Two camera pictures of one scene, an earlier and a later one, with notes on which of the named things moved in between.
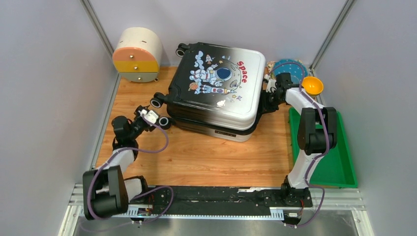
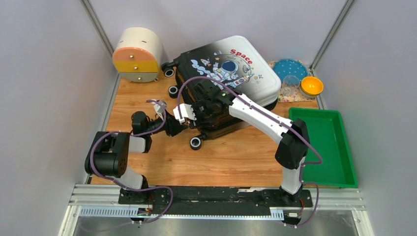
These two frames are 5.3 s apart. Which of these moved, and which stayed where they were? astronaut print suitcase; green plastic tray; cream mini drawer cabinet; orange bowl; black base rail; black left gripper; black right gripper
Moved: black right gripper; astronaut print suitcase; black left gripper
Stayed: black base rail; green plastic tray; cream mini drawer cabinet; orange bowl
